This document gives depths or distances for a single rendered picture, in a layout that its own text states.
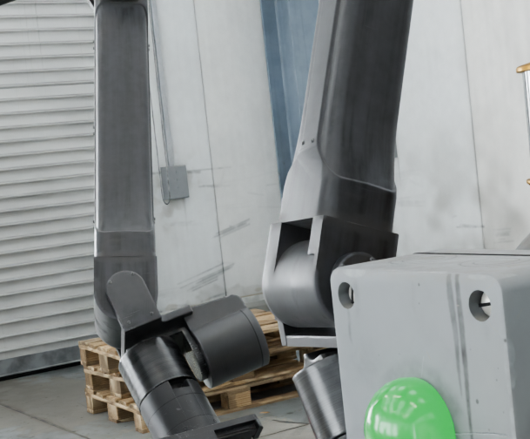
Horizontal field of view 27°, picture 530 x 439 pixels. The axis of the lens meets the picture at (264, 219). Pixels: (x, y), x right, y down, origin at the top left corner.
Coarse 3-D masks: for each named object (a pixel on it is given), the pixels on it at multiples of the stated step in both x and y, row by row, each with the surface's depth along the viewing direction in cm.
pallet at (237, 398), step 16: (272, 368) 647; (256, 384) 615; (272, 384) 662; (288, 384) 665; (96, 400) 643; (112, 400) 612; (128, 400) 601; (208, 400) 638; (224, 400) 611; (240, 400) 610; (256, 400) 622; (272, 400) 620; (112, 416) 615; (128, 416) 612; (144, 432) 580
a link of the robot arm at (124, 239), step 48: (96, 0) 114; (144, 0) 114; (96, 48) 113; (144, 48) 112; (96, 96) 110; (144, 96) 109; (96, 144) 107; (144, 144) 106; (96, 192) 104; (144, 192) 104; (96, 240) 100; (144, 240) 100; (96, 288) 97
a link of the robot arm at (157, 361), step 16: (160, 336) 97; (176, 336) 98; (192, 336) 98; (128, 352) 96; (144, 352) 96; (160, 352) 96; (176, 352) 97; (192, 352) 97; (128, 368) 96; (144, 368) 95; (160, 368) 94; (176, 368) 95; (192, 368) 100; (128, 384) 96; (144, 384) 94; (160, 384) 94; (176, 384) 95
